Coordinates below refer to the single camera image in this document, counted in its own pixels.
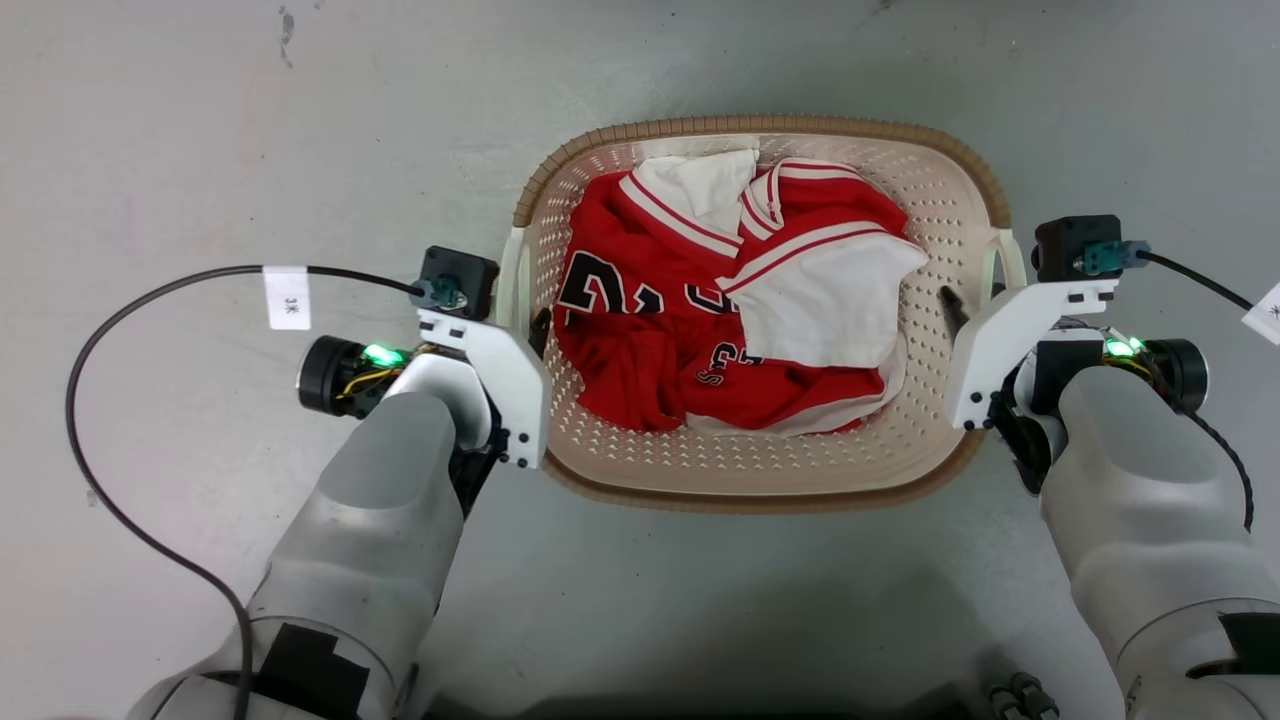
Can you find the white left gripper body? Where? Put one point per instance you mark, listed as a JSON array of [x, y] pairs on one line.
[[510, 385]]

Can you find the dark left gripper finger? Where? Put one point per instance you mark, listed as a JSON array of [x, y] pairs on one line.
[[541, 335]]

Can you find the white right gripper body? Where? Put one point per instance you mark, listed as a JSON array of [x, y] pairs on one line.
[[985, 355]]

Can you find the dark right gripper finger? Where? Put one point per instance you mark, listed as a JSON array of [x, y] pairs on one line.
[[953, 308]]

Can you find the beige perforated plastic laundry basket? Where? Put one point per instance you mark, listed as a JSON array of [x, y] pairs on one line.
[[760, 465]]

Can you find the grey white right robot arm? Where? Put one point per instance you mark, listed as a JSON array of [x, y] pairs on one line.
[[1150, 500]]

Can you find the grey robot base fitting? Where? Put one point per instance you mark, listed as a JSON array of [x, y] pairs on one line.
[[1022, 698]]

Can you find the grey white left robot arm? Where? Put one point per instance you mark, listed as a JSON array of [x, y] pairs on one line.
[[380, 520]]

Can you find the red jersey with black numbers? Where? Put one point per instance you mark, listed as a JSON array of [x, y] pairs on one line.
[[625, 345]]

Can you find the red white striped jersey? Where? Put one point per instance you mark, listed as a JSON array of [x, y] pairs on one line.
[[825, 300]]

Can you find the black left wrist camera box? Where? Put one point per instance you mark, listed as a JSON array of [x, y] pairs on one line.
[[462, 280]]

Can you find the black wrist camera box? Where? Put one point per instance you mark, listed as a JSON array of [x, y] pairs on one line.
[[462, 280], [1070, 245]]

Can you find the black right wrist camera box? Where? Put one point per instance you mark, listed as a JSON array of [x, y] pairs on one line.
[[1070, 245]]

